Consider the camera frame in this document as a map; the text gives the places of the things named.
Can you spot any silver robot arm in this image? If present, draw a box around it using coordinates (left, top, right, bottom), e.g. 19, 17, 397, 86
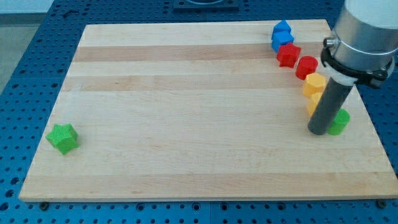
321, 0, 397, 88

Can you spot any red star block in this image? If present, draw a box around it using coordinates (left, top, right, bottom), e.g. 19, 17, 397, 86
277, 43, 301, 68

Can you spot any green star block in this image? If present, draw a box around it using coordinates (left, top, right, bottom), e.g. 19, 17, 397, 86
45, 124, 79, 155

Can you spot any wooden board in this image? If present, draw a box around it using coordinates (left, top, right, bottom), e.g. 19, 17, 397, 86
19, 21, 397, 202

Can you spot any blue cube block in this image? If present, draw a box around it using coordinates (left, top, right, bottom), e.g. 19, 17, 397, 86
271, 31, 294, 53

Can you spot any blue triangle block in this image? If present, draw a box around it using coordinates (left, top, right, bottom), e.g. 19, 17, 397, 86
271, 20, 292, 39

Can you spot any yellow block behind rod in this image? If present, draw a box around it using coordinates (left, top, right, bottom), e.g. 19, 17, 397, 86
307, 92, 323, 116

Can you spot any red cylinder block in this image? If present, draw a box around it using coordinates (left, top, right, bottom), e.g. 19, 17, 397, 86
295, 55, 318, 80

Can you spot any yellow hexagon block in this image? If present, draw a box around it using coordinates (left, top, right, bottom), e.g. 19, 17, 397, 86
302, 73, 326, 97

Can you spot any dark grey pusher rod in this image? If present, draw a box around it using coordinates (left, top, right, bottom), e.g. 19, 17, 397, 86
307, 78, 353, 135

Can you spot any green cylinder block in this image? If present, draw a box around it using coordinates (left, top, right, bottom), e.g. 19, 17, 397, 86
327, 109, 351, 136

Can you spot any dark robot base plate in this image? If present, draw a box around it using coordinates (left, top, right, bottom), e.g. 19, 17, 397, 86
172, 0, 239, 11

